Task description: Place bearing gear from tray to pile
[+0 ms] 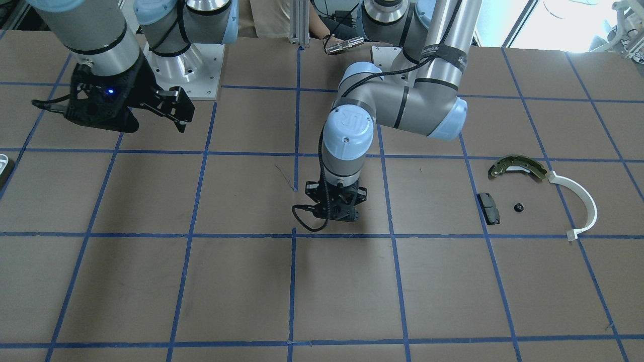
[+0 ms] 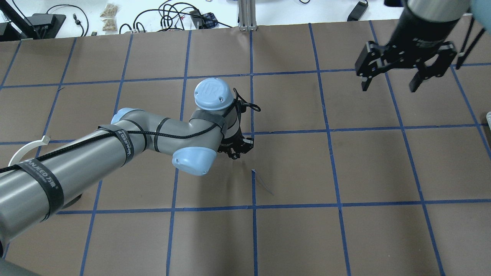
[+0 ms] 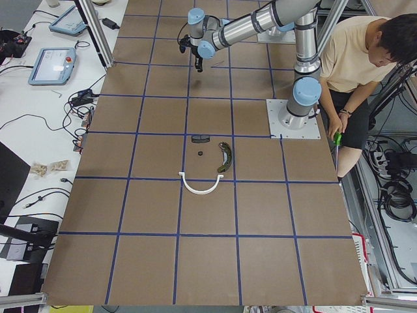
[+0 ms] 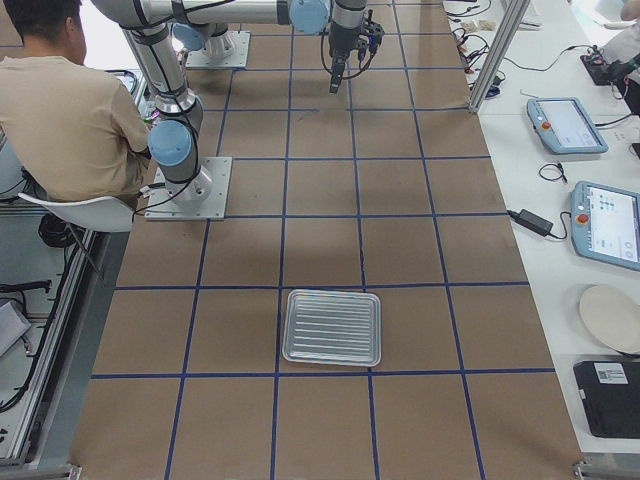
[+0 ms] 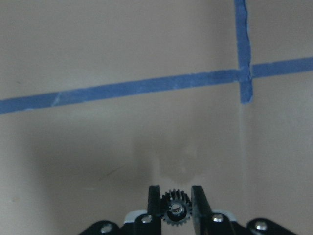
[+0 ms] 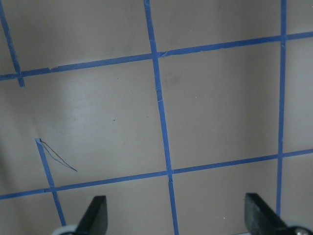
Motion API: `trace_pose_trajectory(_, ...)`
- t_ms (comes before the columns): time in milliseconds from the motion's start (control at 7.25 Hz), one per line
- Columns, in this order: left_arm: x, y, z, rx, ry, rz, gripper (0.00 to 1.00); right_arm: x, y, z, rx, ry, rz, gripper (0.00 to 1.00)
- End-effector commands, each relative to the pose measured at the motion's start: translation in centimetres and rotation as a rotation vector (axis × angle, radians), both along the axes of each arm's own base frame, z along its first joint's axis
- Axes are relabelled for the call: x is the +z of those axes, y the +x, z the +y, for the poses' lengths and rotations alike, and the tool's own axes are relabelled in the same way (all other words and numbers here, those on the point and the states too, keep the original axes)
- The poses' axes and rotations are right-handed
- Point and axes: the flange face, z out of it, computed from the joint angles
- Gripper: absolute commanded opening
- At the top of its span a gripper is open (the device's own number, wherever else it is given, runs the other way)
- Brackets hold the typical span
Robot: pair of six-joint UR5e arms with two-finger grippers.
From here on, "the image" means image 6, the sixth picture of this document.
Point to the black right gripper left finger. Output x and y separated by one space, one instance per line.
95 219

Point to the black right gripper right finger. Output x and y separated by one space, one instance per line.
260 219

